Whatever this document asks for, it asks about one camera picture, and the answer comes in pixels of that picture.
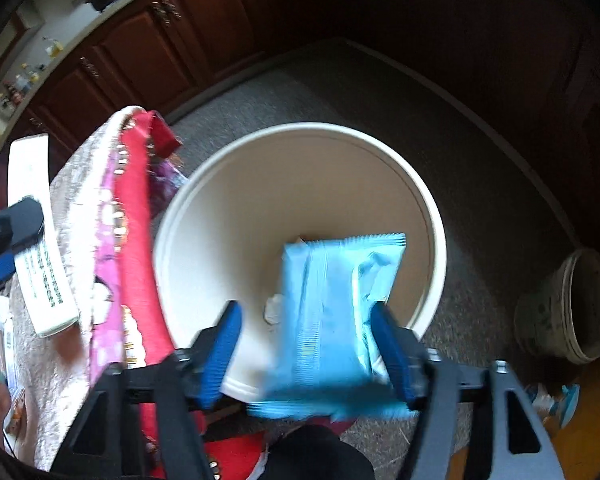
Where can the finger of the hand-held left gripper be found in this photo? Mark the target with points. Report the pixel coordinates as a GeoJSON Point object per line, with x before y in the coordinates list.
{"type": "Point", "coordinates": [15, 225]}

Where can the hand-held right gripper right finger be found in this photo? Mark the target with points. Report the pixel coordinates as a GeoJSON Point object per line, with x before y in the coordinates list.
{"type": "Point", "coordinates": [392, 355]}

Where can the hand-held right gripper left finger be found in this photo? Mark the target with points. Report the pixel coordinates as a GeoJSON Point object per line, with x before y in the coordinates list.
{"type": "Point", "coordinates": [224, 355]}

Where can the silver printed snack packet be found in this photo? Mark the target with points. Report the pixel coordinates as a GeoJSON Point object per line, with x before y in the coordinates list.
{"type": "Point", "coordinates": [35, 200]}

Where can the blue snack packet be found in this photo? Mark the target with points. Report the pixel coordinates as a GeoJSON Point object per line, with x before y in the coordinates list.
{"type": "Point", "coordinates": [325, 320]}

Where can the white plastic bucket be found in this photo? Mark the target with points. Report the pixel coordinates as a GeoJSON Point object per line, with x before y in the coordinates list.
{"type": "Point", "coordinates": [290, 195]}

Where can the crumpled white paper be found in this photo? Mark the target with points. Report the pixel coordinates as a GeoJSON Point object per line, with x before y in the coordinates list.
{"type": "Point", "coordinates": [274, 308]}

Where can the beige embossed tablecloth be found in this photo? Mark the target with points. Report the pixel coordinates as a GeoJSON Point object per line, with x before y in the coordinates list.
{"type": "Point", "coordinates": [77, 195]}

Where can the pink printed cloth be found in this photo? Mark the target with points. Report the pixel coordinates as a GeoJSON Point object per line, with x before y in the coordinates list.
{"type": "Point", "coordinates": [107, 280]}

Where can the white barcoded wrapper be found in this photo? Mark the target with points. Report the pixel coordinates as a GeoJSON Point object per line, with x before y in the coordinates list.
{"type": "Point", "coordinates": [4, 340]}

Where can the red cloth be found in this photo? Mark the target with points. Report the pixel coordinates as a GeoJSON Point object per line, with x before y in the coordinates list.
{"type": "Point", "coordinates": [142, 270]}

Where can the person's dark trouser leg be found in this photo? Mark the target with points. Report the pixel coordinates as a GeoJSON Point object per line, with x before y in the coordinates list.
{"type": "Point", "coordinates": [320, 455]}

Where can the row of small bottles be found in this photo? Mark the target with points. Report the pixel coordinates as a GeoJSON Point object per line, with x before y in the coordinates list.
{"type": "Point", "coordinates": [22, 80]}

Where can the weathered ceramic pot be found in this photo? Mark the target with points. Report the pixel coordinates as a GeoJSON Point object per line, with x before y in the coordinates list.
{"type": "Point", "coordinates": [555, 310]}

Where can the light blue slipper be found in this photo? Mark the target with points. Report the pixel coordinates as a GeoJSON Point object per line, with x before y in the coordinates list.
{"type": "Point", "coordinates": [562, 400]}

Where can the grey rug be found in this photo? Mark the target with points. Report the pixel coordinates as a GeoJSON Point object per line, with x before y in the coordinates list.
{"type": "Point", "coordinates": [480, 200]}

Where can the brown wooden kitchen cabinets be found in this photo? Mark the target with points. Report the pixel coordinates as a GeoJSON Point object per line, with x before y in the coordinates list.
{"type": "Point", "coordinates": [145, 55]}

